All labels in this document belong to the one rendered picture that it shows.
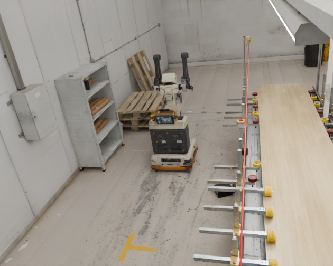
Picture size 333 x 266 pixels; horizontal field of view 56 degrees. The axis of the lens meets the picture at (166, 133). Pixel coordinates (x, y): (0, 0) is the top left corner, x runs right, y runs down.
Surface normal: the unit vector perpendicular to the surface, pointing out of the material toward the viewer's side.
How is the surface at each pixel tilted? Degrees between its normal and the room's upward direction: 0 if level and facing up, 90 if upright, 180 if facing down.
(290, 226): 0
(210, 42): 90
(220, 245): 0
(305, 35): 90
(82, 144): 90
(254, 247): 0
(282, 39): 90
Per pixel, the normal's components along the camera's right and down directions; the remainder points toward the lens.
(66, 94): -0.24, 0.45
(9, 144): 0.96, -0.01
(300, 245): -0.13, -0.89
